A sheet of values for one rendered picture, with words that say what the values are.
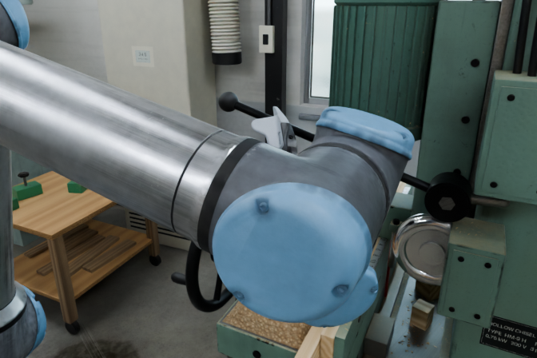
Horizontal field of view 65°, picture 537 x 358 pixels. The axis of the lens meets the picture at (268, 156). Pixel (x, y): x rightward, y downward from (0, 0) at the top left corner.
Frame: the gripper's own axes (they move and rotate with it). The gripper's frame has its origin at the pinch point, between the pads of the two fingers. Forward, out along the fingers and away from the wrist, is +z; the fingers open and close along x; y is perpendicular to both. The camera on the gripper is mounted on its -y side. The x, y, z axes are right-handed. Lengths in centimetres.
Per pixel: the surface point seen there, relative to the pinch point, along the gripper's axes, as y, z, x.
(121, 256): 33, 116, 114
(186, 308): 2, 89, 126
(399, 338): -25.1, -16.8, 29.9
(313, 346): -2.1, -27.0, 17.5
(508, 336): -34.9, -27.7, 18.5
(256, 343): 3.7, -20.2, 24.0
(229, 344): 7.1, -17.4, 26.9
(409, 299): -32.7, -7.4, 30.0
